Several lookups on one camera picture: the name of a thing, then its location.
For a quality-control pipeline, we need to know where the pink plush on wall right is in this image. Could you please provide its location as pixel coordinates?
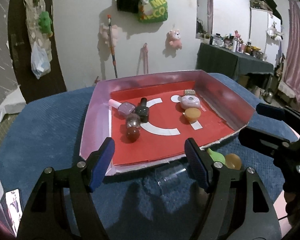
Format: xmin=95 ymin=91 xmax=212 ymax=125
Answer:
xmin=166 ymin=29 xmax=183 ymax=50

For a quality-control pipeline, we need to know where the dark wooden door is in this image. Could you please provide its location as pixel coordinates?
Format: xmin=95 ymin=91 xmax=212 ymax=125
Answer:
xmin=7 ymin=0 xmax=67 ymax=104

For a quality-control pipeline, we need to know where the green plush on door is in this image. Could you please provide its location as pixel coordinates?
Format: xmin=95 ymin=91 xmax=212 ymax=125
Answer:
xmin=38 ymin=11 xmax=53 ymax=37

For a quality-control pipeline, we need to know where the clear plastic cup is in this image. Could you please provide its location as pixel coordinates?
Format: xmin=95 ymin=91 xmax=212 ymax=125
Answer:
xmin=154 ymin=161 xmax=188 ymax=196

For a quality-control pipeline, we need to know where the pink hanging strap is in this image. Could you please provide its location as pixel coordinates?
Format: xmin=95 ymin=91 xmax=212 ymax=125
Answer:
xmin=137 ymin=42 xmax=150 ymax=75

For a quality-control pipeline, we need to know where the orange mop handle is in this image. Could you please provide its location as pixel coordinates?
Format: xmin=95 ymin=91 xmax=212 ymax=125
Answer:
xmin=107 ymin=15 xmax=118 ymax=79

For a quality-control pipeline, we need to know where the dark red ball bottle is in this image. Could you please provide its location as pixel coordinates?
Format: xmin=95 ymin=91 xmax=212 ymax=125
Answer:
xmin=126 ymin=113 xmax=141 ymax=142

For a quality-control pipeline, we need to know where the white refrigerator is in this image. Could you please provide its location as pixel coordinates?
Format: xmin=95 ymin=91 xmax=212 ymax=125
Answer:
xmin=249 ymin=8 xmax=282 ymax=67

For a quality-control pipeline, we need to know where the lilac nail polish bottle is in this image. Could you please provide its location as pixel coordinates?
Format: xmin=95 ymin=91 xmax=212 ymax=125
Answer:
xmin=108 ymin=99 xmax=135 ymax=116

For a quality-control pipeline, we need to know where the pink curtain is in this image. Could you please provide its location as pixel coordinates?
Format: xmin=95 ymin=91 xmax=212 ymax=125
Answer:
xmin=279 ymin=0 xmax=300 ymax=111

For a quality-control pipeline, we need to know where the white plastic bag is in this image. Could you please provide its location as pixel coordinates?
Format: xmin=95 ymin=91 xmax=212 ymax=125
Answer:
xmin=31 ymin=42 xmax=51 ymax=80

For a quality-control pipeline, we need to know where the pink oval case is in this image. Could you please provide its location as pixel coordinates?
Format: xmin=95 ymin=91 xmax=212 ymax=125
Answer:
xmin=180 ymin=95 xmax=200 ymax=109

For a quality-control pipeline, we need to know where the green tote bag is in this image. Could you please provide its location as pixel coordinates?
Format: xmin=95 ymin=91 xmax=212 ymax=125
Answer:
xmin=138 ymin=0 xmax=168 ymax=23

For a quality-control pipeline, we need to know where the red and lilac cardboard tray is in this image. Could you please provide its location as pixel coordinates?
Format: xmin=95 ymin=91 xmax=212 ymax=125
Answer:
xmin=79 ymin=70 xmax=255 ymax=176

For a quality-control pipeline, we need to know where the blue textured table cloth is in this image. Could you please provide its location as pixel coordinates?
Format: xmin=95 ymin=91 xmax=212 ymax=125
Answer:
xmin=0 ymin=73 xmax=297 ymax=239

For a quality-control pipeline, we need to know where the pink plush behind mop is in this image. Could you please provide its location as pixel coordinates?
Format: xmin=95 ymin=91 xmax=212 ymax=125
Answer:
xmin=99 ymin=24 xmax=122 ymax=47

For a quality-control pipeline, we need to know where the dark cloth covered side table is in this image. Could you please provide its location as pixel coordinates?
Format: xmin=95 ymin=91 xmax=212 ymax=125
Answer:
xmin=196 ymin=43 xmax=274 ymax=81

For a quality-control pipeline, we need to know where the smartphone with lit screen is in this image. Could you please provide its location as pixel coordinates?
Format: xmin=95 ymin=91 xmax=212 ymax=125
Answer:
xmin=5 ymin=189 xmax=23 ymax=236

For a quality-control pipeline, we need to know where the black nail polish bottle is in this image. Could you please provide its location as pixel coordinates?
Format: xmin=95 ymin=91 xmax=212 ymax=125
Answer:
xmin=135 ymin=98 xmax=149 ymax=123

